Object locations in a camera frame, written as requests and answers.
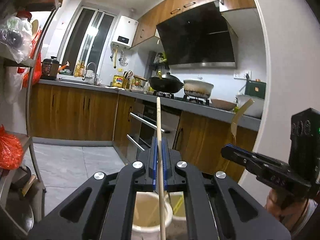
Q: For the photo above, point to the kitchen window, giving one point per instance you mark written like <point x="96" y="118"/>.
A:
<point x="85" y="35"/>

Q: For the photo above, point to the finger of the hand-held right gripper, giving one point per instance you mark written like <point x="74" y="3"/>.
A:
<point x="250" y="155"/>
<point x="240" y="161"/>

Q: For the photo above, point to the metal pot lid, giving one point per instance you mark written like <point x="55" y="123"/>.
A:
<point x="20" y="217"/>

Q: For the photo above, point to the white bowl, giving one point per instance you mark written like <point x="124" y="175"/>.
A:
<point x="252" y="110"/>

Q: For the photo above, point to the metal sink faucet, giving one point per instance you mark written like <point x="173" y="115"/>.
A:
<point x="95" y="76"/>

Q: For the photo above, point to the black spice rack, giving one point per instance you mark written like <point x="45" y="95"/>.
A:
<point x="156" y="60"/>

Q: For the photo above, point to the wooden wall cabinets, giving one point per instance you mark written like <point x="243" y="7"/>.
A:
<point x="155" y="17"/>

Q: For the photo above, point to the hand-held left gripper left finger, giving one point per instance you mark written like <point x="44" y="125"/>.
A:
<point x="155" y="160"/>

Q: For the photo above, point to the clear plastic bag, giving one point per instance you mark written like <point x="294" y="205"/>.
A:
<point x="12" y="37"/>

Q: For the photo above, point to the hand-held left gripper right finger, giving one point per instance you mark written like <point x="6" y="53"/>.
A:
<point x="163" y="165"/>

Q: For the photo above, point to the yellow cooking oil bottle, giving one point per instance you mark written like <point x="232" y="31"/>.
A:
<point x="118" y="81"/>

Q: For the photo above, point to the metal shelf rack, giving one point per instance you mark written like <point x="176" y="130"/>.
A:
<point x="15" y="62"/>

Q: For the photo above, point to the knife block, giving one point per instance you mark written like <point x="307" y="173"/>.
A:
<point x="127" y="82"/>

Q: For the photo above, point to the crumpled orange plastic bag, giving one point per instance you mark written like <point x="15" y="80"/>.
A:
<point x="10" y="150"/>

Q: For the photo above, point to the dark green box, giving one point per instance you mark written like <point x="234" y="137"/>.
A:
<point x="255" y="90"/>

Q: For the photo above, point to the built-in oven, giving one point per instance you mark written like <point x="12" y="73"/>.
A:
<point x="145" y="120"/>

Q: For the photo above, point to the black range hood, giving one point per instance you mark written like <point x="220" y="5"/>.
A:
<point x="197" y="37"/>

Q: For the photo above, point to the white ceramic utensil holder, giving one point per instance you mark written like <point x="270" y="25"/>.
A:
<point x="147" y="205"/>

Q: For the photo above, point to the wooden base cabinet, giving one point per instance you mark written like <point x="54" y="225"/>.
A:
<point x="75" y="112"/>
<point x="200" y="140"/>

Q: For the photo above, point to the white cooking pot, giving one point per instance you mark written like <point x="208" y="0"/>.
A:
<point x="198" y="88"/>

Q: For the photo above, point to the white plastic bag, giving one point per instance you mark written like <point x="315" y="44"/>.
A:
<point x="13" y="85"/>

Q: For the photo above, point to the black wok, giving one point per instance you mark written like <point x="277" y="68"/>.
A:
<point x="165" y="83"/>

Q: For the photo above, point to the dark red rice cooker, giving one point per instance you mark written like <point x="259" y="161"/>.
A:
<point x="50" y="68"/>

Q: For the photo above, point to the white wall socket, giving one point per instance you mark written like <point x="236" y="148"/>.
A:
<point x="241" y="76"/>

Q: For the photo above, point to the person's right hand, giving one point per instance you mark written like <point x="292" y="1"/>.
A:
<point x="273" y="205"/>

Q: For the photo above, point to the brown shallow bowl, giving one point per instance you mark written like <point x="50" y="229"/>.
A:
<point x="222" y="104"/>

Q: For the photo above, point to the amber liquid bottle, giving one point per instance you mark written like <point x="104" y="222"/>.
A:
<point x="82" y="70"/>
<point x="77" y="70"/>

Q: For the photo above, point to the grey countertop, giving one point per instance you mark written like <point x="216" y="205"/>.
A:
<point x="200" y="108"/>

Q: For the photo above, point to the white water heater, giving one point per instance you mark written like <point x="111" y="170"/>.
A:
<point x="125" y="30"/>

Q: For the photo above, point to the hanging orange plastic bag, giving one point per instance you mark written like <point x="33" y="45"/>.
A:
<point x="35" y="67"/>

